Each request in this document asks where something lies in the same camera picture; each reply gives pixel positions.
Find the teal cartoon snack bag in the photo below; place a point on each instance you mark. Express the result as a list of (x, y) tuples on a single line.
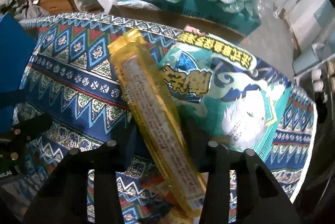
[(233, 95)]

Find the blue patterned tablecloth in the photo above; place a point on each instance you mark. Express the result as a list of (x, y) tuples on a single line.
[(70, 77)]

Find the metal shoe rack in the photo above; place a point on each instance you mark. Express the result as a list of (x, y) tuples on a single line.
[(314, 71)]

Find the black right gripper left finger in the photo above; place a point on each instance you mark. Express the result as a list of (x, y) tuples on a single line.
[(63, 196)]

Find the blue-edged cardboard box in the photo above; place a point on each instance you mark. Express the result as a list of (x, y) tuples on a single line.
[(16, 49)]

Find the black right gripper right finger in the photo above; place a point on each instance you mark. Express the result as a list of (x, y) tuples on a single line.
[(260, 198)]

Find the red orange snack packet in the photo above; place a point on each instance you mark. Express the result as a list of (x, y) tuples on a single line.
[(176, 214)]

